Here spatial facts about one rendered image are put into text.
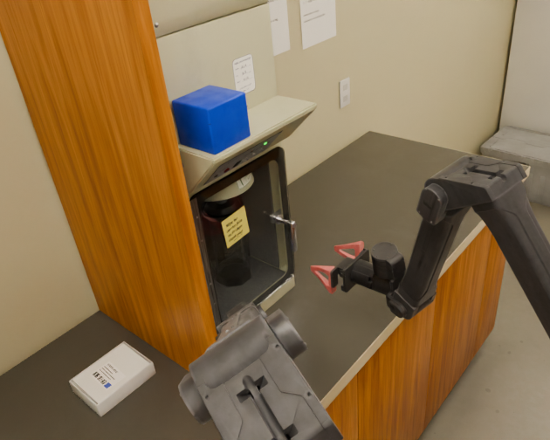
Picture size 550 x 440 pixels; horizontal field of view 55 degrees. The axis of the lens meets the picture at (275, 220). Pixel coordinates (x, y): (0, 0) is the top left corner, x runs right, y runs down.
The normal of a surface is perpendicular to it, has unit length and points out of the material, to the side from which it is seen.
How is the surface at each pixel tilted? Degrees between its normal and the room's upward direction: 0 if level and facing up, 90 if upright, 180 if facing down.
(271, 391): 24
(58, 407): 0
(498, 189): 56
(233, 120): 90
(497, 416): 0
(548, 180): 95
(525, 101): 90
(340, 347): 0
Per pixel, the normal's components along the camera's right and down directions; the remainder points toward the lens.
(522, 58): -0.65, 0.46
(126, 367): -0.09, -0.84
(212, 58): 0.76, 0.29
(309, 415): -0.30, -0.57
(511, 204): 0.32, -0.10
